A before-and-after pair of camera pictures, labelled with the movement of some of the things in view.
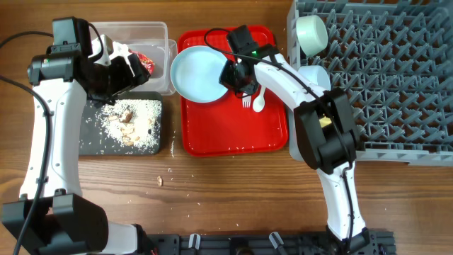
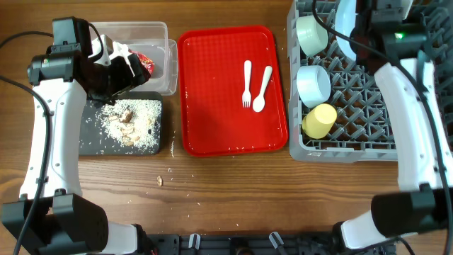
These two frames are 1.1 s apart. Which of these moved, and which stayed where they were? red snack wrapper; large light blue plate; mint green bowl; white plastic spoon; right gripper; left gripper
Moved: large light blue plate; right gripper
Stayed: red snack wrapper; left gripper; mint green bowl; white plastic spoon
